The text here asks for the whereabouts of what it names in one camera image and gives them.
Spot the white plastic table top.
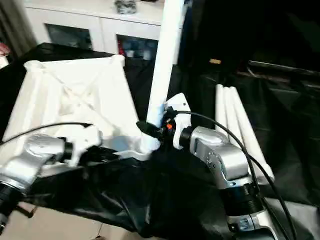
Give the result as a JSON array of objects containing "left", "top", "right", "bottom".
[{"left": 1, "top": 54, "right": 153, "bottom": 161}]

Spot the dark glittery ornament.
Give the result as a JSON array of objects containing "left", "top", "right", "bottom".
[{"left": 114, "top": 0, "right": 138, "bottom": 15}]

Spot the black flat board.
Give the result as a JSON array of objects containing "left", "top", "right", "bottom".
[{"left": 247, "top": 59, "right": 320, "bottom": 76}]

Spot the white sideboard cabinet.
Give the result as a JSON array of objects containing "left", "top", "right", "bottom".
[{"left": 24, "top": 0, "right": 188, "bottom": 63}]

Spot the grey curtain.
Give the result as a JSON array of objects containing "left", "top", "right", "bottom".
[{"left": 0, "top": 0, "right": 38, "bottom": 61}]

